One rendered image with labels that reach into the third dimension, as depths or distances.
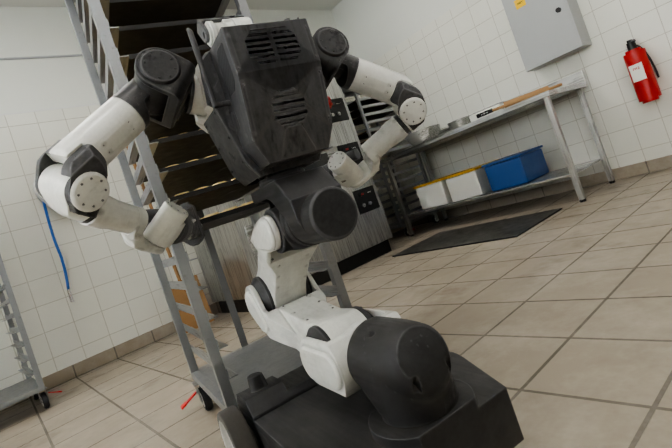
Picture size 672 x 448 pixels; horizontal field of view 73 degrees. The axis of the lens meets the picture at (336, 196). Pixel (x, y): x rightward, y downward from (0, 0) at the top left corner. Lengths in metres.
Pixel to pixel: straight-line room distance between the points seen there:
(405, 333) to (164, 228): 0.62
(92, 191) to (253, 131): 0.32
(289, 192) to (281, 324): 0.44
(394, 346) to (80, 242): 3.58
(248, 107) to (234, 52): 0.11
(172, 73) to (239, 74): 0.15
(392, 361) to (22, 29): 4.31
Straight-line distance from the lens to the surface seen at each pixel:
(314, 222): 0.91
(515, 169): 4.17
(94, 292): 4.18
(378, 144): 1.33
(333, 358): 0.98
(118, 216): 1.05
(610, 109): 4.49
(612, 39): 4.47
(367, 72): 1.26
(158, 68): 1.03
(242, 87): 0.96
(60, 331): 4.15
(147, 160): 1.42
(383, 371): 0.87
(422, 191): 4.78
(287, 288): 1.31
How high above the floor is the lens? 0.61
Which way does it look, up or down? 1 degrees up
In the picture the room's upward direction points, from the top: 19 degrees counter-clockwise
